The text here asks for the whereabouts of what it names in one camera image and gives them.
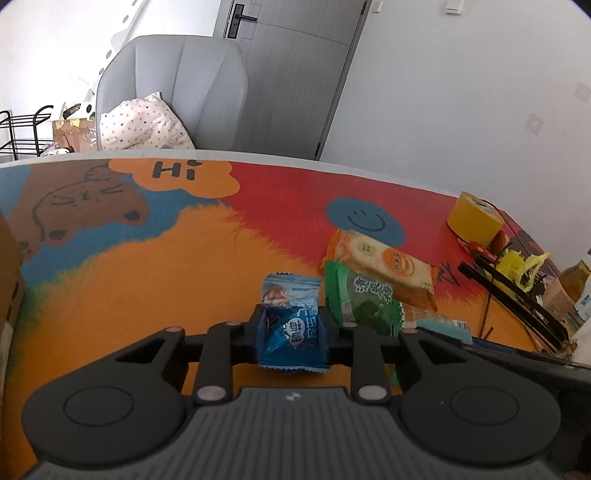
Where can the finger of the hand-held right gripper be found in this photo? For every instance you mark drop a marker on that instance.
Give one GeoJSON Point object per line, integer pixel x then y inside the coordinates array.
{"type": "Point", "coordinates": [526, 360]}

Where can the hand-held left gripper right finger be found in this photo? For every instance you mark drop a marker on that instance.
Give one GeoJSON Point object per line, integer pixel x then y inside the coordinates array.
{"type": "Point", "coordinates": [326, 332]}

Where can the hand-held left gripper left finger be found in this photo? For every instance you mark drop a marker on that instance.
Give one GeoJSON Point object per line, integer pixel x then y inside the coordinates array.
{"type": "Point", "coordinates": [259, 330]}

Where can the dark blue snack packet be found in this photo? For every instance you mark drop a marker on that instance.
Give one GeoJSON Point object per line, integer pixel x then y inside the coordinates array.
{"type": "Point", "coordinates": [293, 344]}

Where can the dark green snack packet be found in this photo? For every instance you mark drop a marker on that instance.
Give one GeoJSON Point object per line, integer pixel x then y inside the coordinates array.
{"type": "Point", "coordinates": [364, 300]}

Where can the light blue snack packet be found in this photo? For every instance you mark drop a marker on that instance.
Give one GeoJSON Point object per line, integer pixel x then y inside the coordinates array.
{"type": "Point", "coordinates": [291, 288]}

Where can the teal cracker packet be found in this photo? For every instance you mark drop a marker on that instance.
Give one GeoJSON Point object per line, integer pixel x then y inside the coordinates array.
{"type": "Point", "coordinates": [443, 325]}

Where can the orange cracker packet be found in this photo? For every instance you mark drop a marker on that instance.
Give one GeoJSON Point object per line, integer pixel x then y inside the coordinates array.
{"type": "Point", "coordinates": [383, 261]}

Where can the brown cardboard box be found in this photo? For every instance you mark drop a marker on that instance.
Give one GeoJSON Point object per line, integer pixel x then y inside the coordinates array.
{"type": "Point", "coordinates": [7, 277]}

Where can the black clothes hanger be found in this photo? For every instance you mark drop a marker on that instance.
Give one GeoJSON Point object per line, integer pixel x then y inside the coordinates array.
{"type": "Point", "coordinates": [531, 300]}

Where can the brown glass bottle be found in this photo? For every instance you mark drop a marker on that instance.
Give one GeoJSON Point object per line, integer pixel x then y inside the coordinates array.
{"type": "Point", "coordinates": [572, 288]}

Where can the yellow plastic bag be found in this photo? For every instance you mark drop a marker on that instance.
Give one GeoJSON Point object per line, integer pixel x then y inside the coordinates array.
{"type": "Point", "coordinates": [519, 266]}

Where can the colourful printed table mat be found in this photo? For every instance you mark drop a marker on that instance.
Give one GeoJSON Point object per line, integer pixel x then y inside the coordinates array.
{"type": "Point", "coordinates": [184, 263]}

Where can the small red toy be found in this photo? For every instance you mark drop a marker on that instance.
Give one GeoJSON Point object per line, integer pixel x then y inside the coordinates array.
{"type": "Point", "coordinates": [480, 249]}

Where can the yellow tape roll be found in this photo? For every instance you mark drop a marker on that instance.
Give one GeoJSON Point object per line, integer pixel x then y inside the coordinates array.
{"type": "Point", "coordinates": [475, 217]}

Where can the white dotted pillow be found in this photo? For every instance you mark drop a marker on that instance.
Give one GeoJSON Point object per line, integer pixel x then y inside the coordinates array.
{"type": "Point", "coordinates": [143, 124]}

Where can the grey armchair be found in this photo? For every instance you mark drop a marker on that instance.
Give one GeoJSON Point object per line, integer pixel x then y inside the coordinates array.
{"type": "Point", "coordinates": [184, 92]}

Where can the grey door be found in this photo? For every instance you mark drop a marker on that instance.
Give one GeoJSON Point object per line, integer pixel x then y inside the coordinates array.
{"type": "Point", "coordinates": [295, 74]}

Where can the brown paper bag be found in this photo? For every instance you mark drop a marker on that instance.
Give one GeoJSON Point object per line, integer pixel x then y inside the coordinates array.
{"type": "Point", "coordinates": [74, 134]}

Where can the black metal rack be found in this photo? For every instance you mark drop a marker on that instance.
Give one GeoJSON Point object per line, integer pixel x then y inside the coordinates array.
{"type": "Point", "coordinates": [21, 134]}

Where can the white wooden shelf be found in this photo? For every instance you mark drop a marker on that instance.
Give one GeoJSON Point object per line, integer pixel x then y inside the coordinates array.
{"type": "Point", "coordinates": [110, 51]}

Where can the white wall switch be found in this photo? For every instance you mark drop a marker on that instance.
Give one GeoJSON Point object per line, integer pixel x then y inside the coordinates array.
{"type": "Point", "coordinates": [377, 5]}

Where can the white wall plate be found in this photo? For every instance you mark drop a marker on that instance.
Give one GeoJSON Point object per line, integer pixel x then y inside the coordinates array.
{"type": "Point", "coordinates": [455, 5]}

